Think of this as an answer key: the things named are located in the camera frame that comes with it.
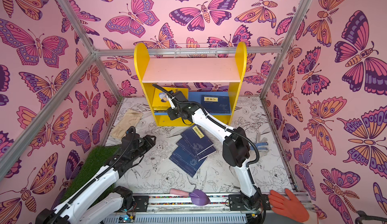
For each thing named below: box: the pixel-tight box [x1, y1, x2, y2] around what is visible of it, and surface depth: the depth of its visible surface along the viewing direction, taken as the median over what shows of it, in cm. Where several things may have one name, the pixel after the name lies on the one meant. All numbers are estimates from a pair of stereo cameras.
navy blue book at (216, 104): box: [201, 94, 231, 114], surface depth 99 cm
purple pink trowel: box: [169, 188, 211, 206], surface depth 77 cm
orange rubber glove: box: [268, 188, 310, 223], surface depth 73 cm
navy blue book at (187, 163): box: [168, 146, 208, 178], surface depth 87 cm
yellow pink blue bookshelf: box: [134, 41, 248, 127], surface depth 81 cm
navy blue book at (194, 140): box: [175, 124, 217, 162], surface depth 93 cm
